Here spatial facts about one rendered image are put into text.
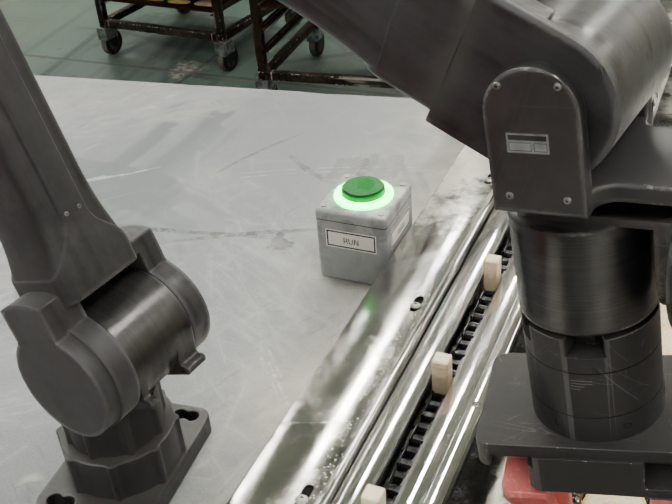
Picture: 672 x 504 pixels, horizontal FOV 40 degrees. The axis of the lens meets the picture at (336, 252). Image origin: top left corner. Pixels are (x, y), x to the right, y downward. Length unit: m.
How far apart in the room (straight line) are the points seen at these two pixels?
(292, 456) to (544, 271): 0.32
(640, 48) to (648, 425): 0.16
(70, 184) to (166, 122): 0.66
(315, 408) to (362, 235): 0.21
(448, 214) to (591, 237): 0.54
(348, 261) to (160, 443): 0.28
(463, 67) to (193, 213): 0.70
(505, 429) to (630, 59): 0.18
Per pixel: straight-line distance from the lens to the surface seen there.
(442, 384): 0.72
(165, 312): 0.61
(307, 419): 0.68
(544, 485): 0.43
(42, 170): 0.57
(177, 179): 1.09
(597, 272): 0.37
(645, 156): 0.36
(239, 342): 0.82
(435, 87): 0.35
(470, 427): 0.66
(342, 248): 0.86
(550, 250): 0.36
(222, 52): 3.53
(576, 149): 0.33
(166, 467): 0.69
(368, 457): 0.66
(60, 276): 0.57
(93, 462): 0.67
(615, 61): 0.33
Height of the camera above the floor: 1.32
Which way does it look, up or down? 33 degrees down
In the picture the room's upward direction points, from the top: 5 degrees counter-clockwise
